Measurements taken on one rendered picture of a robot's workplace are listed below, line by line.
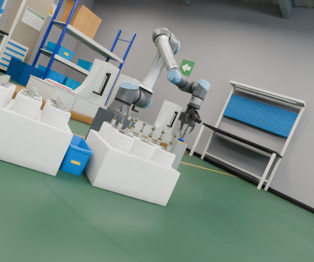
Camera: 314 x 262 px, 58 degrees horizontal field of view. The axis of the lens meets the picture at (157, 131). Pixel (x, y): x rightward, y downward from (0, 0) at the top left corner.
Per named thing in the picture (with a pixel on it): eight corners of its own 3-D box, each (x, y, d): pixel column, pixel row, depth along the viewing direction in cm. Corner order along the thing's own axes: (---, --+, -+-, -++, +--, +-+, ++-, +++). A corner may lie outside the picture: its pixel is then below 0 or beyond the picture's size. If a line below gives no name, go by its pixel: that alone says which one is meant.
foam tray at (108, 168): (77, 158, 154) (90, 128, 154) (137, 178, 172) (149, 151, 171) (91, 186, 119) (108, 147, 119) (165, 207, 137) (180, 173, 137)
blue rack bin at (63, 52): (43, 50, 602) (48, 40, 602) (58, 57, 634) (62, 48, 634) (57, 54, 575) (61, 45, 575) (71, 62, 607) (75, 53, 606)
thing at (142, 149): (144, 183, 134) (160, 148, 134) (129, 179, 128) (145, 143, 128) (134, 175, 142) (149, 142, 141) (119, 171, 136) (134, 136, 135)
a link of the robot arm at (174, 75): (157, 16, 177) (182, 73, 154) (167, 25, 186) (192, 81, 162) (143, 28, 182) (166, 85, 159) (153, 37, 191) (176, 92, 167)
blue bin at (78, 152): (54, 151, 148) (63, 130, 148) (74, 158, 153) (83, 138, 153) (59, 170, 121) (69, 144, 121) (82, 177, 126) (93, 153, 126)
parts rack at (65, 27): (23, 81, 602) (64, -15, 596) (87, 105, 758) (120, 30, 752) (38, 89, 566) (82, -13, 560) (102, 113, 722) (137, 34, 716)
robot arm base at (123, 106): (102, 107, 183) (107, 93, 182) (116, 114, 195) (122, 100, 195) (117, 115, 174) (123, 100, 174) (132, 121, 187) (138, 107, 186)
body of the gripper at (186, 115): (186, 125, 173) (194, 106, 172) (194, 127, 165) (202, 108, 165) (177, 120, 169) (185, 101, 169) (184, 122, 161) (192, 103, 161)
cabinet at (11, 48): (-17, 63, 592) (-4, 33, 590) (4, 71, 631) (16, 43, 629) (-6, 69, 560) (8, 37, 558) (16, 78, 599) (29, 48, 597)
